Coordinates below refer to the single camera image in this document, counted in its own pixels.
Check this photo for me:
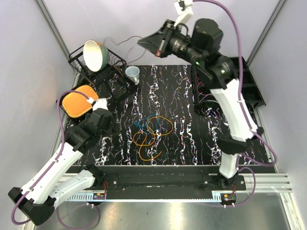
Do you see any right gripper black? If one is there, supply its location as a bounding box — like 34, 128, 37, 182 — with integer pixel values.
136, 20, 202, 67

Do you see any brown cable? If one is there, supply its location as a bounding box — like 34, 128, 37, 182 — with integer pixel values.
103, 35, 146, 64

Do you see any yellow cable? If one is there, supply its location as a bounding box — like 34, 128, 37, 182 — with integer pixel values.
132, 115, 174, 161

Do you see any blue cable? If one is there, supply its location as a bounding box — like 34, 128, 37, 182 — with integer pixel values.
132, 115, 166, 137

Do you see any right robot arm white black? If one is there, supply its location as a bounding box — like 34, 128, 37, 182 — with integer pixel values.
137, 18, 264, 190

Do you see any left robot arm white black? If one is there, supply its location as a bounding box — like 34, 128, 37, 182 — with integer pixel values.
8, 108, 119, 226

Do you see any light blue cup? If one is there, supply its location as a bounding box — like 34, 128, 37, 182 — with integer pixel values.
125, 66, 140, 85

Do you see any cream green bowl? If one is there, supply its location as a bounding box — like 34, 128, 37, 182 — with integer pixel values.
83, 40, 109, 72

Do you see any black bin near left column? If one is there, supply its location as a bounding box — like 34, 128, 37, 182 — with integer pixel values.
193, 83, 222, 115

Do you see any black bin far right column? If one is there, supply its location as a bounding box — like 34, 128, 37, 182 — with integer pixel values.
229, 56, 249, 71

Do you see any black bin middle right column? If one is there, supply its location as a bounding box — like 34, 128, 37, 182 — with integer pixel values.
242, 69, 256, 88

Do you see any black bin near right column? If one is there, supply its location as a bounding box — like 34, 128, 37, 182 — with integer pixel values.
242, 84, 266, 108

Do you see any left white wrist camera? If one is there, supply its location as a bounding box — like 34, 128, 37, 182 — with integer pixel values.
93, 98, 108, 111

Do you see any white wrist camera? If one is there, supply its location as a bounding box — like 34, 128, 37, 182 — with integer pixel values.
93, 98, 108, 111
174, 0, 193, 27

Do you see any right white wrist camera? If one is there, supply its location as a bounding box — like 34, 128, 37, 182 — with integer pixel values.
174, 0, 193, 27

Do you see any black wire dish rack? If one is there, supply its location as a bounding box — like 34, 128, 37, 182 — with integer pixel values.
68, 46, 138, 107

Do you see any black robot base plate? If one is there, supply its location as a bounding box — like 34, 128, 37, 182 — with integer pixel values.
97, 165, 246, 201

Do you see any left purple robot hose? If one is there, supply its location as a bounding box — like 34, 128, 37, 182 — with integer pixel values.
11, 90, 100, 229

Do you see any aluminium rail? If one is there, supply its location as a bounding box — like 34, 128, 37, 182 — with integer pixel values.
49, 173, 292, 199

